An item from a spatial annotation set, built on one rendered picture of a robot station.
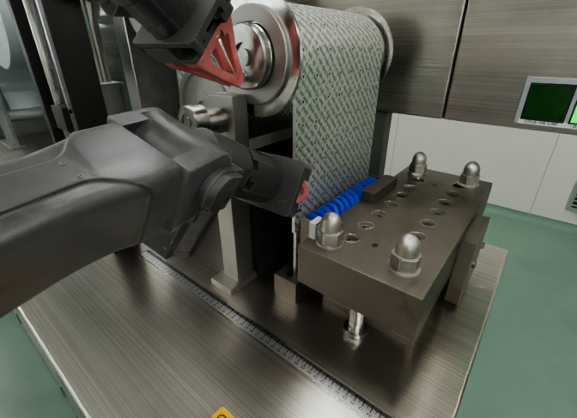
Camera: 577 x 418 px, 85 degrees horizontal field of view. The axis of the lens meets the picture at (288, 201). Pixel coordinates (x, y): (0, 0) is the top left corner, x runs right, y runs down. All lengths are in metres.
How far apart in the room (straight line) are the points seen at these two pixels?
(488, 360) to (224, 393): 1.51
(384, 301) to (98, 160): 0.31
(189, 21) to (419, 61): 0.45
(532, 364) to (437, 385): 1.46
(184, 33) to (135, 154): 0.15
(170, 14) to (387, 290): 0.34
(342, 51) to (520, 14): 0.28
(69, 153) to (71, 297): 0.45
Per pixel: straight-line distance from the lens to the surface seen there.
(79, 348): 0.54
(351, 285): 0.40
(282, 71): 0.40
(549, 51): 0.64
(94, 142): 0.21
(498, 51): 0.65
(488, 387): 1.72
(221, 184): 0.23
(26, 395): 1.83
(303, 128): 0.42
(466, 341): 0.53
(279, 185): 0.36
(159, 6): 0.33
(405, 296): 0.37
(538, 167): 3.08
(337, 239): 0.40
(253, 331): 0.48
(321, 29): 0.46
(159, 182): 0.20
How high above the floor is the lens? 1.26
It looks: 26 degrees down
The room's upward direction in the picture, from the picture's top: straight up
